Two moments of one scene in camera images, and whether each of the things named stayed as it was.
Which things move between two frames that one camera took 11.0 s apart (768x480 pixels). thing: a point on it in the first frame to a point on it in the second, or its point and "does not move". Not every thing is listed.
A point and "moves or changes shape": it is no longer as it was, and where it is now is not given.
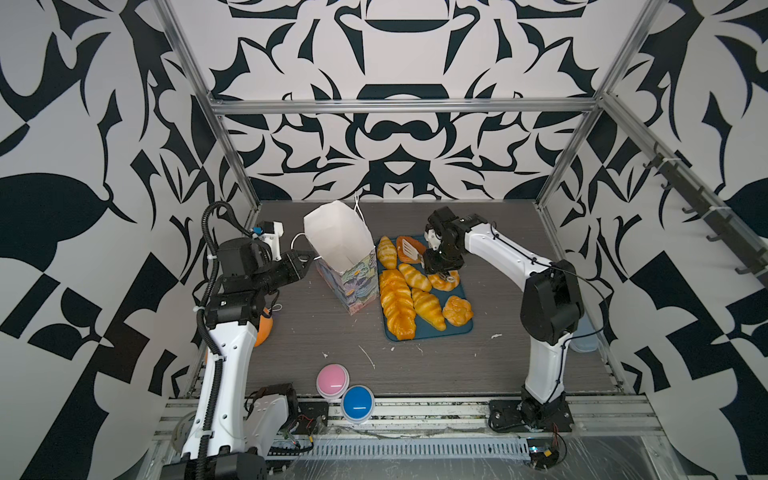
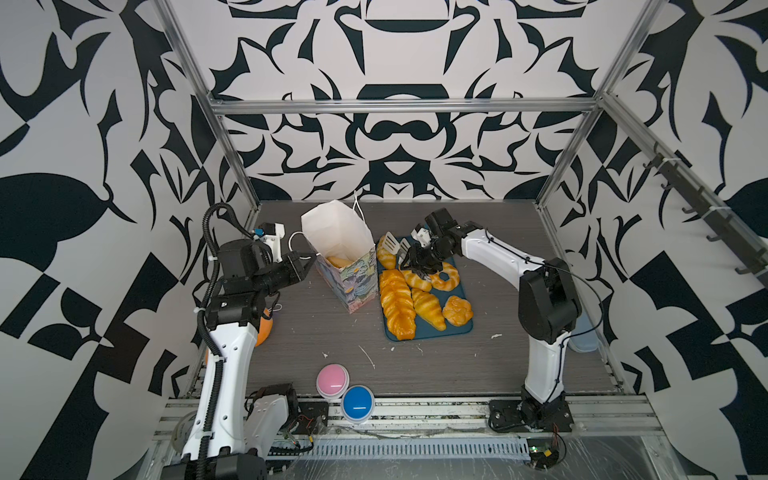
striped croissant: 387,253 does not move
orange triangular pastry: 402,256 moves or changes shape
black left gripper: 294,268 does not move
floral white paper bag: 342,249 does not move
